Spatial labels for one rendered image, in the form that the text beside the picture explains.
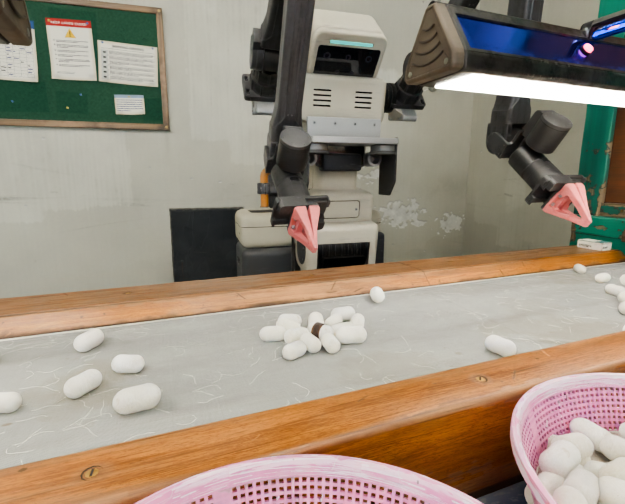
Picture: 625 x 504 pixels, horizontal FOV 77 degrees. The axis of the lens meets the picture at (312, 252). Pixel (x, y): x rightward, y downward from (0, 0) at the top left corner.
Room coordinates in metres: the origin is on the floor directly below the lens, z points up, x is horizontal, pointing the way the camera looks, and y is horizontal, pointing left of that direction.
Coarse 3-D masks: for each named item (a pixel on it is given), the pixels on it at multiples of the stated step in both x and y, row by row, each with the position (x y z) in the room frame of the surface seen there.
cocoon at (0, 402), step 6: (0, 396) 0.31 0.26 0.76; (6, 396) 0.31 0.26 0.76; (12, 396) 0.31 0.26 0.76; (18, 396) 0.31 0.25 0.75; (0, 402) 0.30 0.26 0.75; (6, 402) 0.30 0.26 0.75; (12, 402) 0.30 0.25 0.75; (18, 402) 0.31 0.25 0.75; (0, 408) 0.30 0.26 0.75; (6, 408) 0.30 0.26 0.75; (12, 408) 0.30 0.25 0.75
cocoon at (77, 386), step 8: (80, 376) 0.33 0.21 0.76; (88, 376) 0.34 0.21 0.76; (96, 376) 0.34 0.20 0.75; (72, 384) 0.33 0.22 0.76; (80, 384) 0.33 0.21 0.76; (88, 384) 0.33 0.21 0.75; (96, 384) 0.34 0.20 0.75; (64, 392) 0.32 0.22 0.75; (72, 392) 0.32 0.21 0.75; (80, 392) 0.33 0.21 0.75
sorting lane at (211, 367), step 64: (192, 320) 0.53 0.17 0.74; (256, 320) 0.53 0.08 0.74; (384, 320) 0.53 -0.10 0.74; (448, 320) 0.53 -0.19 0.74; (512, 320) 0.53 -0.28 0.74; (576, 320) 0.53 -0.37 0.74; (0, 384) 0.35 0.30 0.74; (64, 384) 0.35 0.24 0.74; (128, 384) 0.35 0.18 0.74; (192, 384) 0.35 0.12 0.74; (256, 384) 0.35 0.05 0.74; (320, 384) 0.35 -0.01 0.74; (0, 448) 0.26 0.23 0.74; (64, 448) 0.26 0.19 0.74
